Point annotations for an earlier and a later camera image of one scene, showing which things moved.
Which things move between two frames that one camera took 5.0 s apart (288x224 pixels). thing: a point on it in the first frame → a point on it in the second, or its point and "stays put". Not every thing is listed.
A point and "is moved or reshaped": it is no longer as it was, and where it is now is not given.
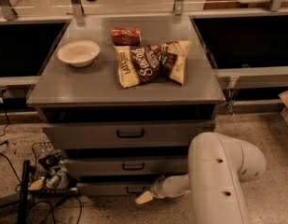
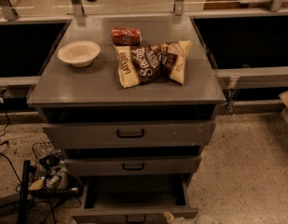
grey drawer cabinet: x=124 y=96 stays put
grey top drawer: x=124 y=133 stays put
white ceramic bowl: x=78 y=53 stays put
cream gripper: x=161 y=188 → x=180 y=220
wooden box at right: x=287 y=113 stays put
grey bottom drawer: x=113 y=189 is moved or reshaped
